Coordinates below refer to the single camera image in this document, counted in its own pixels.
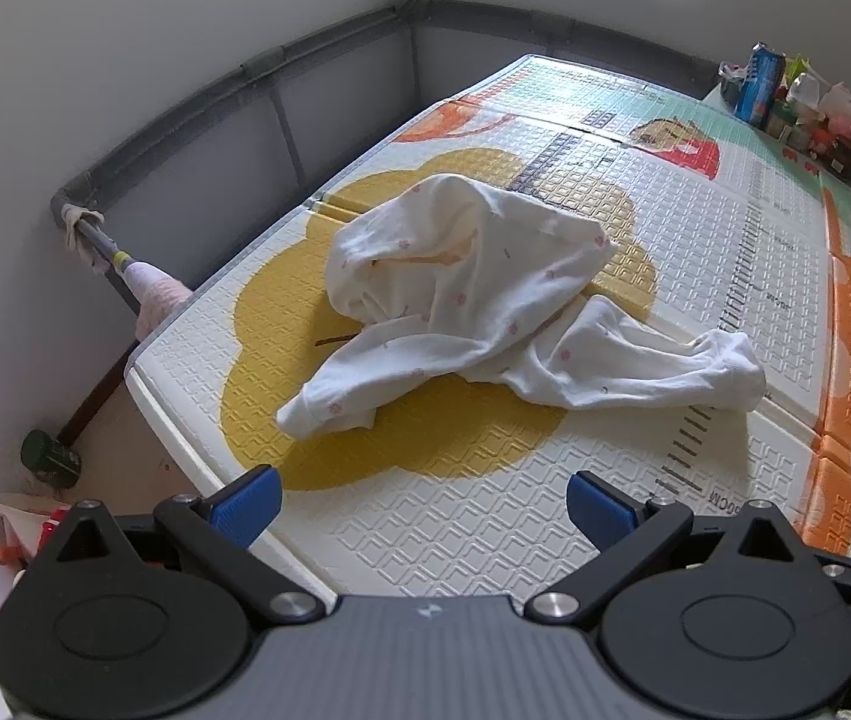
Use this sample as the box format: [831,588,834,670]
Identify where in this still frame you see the white baby garment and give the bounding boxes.
[277,174,765,439]

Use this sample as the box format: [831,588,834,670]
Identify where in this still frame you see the red white items on floor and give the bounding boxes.
[0,493,71,567]

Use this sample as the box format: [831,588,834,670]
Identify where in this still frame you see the blue drink can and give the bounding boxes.
[734,43,786,130]

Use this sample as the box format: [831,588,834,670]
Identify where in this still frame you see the colourful foam play mat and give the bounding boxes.
[126,55,851,598]

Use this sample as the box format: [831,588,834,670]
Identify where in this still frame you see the pink cloth on rail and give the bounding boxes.
[123,260,193,341]

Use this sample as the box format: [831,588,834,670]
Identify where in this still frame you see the dark green round object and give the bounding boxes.
[20,429,82,489]

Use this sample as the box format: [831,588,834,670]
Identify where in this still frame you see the clutter of bottles and jars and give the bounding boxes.
[718,55,851,182]

